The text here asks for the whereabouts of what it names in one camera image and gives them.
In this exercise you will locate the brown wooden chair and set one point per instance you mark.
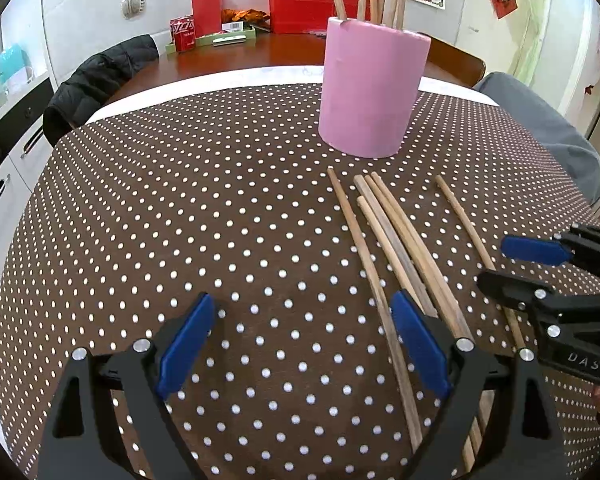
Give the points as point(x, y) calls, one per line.
point(448, 63)

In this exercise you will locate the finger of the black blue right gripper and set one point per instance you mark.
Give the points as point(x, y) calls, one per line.
point(522, 438)

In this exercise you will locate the hanging scrubber on wall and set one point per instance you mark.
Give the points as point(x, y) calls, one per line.
point(131, 8)

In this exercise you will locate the green curtain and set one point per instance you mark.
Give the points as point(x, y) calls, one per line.
point(535, 15)

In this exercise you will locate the red gift bag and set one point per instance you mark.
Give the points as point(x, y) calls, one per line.
point(300, 16)

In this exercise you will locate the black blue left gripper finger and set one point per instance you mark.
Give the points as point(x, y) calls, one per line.
point(81, 439)

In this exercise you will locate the black jacket on chair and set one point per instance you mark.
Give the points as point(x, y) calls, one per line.
point(93, 83)

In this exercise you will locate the white kitchen cabinet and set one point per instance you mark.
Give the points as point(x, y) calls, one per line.
point(24, 151)

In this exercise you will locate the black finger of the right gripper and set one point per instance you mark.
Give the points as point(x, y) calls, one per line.
point(508, 290)

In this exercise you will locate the teal humidifier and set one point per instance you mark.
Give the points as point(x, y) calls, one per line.
point(15, 65)

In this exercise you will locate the red cola can pack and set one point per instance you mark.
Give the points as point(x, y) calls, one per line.
point(183, 33)

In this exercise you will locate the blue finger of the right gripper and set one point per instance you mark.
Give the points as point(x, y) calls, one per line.
point(548, 252)

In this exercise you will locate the red box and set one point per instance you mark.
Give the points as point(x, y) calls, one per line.
point(207, 17)

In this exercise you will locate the pink cylindrical utensil holder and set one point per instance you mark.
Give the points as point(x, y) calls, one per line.
point(370, 83)

